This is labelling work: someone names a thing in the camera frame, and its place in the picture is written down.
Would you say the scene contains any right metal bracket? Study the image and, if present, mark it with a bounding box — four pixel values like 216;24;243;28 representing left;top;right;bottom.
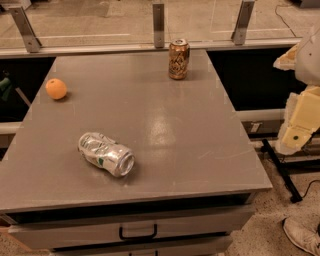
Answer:
231;0;255;45

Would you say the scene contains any middle metal bracket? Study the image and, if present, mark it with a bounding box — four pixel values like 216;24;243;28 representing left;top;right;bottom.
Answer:
153;3;165;48

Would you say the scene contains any grey lower drawer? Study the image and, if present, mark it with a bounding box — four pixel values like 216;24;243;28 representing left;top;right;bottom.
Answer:
50;236;232;256

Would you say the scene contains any white shoe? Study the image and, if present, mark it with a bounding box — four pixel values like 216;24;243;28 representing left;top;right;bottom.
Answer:
282;218;320;256

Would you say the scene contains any black drawer handle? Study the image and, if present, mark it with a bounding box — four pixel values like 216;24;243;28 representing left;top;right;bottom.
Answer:
118;224;158;241

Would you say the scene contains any orange fruit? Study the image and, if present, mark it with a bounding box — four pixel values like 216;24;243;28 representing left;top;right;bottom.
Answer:
45;78;67;100

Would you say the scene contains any left metal bracket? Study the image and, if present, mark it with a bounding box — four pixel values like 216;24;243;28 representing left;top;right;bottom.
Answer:
9;7;42;53

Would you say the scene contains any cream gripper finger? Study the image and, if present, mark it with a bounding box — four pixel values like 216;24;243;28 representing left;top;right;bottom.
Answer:
275;86;320;155
273;44;298;71

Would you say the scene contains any grey upper drawer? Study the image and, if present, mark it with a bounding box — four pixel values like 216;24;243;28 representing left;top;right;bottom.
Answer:
9;205;254;249

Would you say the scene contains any black metal stand leg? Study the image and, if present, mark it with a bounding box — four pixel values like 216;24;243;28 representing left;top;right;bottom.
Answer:
261;139;302;203

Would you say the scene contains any crushed silver 7up can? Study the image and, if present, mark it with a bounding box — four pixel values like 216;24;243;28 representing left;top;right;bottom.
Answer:
78;132;135;177

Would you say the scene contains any grey drawer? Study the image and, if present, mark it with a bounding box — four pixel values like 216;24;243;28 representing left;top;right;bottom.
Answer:
50;236;232;256
9;205;254;249

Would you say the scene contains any brown patterned soda can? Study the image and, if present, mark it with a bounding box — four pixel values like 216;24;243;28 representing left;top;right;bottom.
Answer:
169;39;190;80

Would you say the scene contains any black cable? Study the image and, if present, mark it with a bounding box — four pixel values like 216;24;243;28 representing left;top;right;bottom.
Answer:
299;179;320;201

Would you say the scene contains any grey metal rail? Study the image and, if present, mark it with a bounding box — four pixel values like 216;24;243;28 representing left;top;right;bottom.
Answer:
0;38;301;59

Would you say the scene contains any metal bracket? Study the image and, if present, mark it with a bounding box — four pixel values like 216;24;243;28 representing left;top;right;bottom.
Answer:
153;3;165;48
9;7;42;53
231;0;255;45

